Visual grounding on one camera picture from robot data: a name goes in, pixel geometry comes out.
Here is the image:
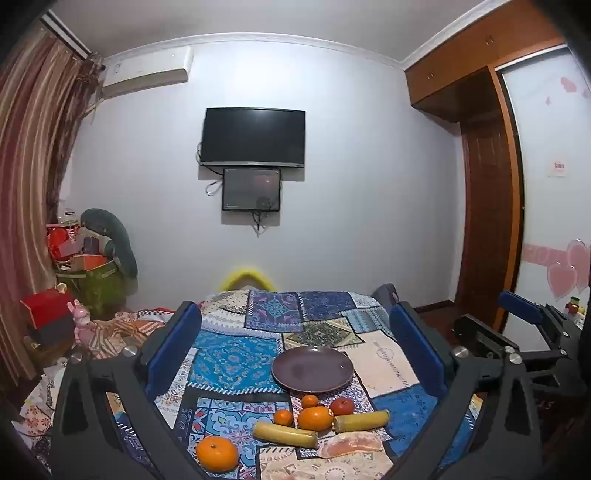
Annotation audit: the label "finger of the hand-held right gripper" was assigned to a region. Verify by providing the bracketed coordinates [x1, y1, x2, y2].
[451, 314, 522, 358]
[498, 291, 575, 342]

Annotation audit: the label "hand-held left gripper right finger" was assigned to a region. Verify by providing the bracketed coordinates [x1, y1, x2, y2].
[388, 300, 544, 480]

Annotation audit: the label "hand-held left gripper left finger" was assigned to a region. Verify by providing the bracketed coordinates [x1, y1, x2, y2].
[48, 300, 204, 480]

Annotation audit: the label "short yellow banana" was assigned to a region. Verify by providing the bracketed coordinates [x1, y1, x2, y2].
[334, 410, 389, 433]

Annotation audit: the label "dark purple round plate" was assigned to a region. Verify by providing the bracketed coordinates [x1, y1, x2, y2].
[271, 347, 355, 393]

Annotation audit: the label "large orange with green stem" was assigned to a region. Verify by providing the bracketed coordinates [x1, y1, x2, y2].
[196, 436, 240, 472]

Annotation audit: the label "long yellow banana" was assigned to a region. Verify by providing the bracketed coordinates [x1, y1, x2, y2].
[252, 421, 319, 448]

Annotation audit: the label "pink rabbit toy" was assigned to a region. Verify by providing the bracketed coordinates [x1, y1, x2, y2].
[67, 300, 100, 347]

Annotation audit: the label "pink clear plastic packet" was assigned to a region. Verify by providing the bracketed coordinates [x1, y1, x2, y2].
[320, 432, 385, 459]

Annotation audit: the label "patchwork patterned blanket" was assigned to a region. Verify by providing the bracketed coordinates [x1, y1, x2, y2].
[18, 290, 485, 480]

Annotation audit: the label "red box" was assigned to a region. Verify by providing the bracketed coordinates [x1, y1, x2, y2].
[21, 288, 77, 342]

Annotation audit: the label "pile of red gift boxes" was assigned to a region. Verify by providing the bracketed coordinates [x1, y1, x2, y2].
[45, 210, 112, 278]

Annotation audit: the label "small black framed screen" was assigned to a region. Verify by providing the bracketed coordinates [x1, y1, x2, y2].
[222, 168, 282, 212]

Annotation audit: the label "striped brown curtain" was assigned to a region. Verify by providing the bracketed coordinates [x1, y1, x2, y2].
[0, 34, 100, 384]

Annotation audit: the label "wooden overhead cupboard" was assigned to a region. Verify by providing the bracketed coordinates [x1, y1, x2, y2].
[403, 0, 568, 123]

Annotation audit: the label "white air conditioner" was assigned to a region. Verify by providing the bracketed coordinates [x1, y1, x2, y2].
[102, 45, 193, 99]

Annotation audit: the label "dangling black cables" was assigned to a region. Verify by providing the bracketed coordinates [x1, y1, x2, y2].
[249, 210, 273, 237]

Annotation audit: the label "black wall television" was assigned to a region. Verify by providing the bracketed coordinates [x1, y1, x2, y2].
[199, 107, 306, 168]

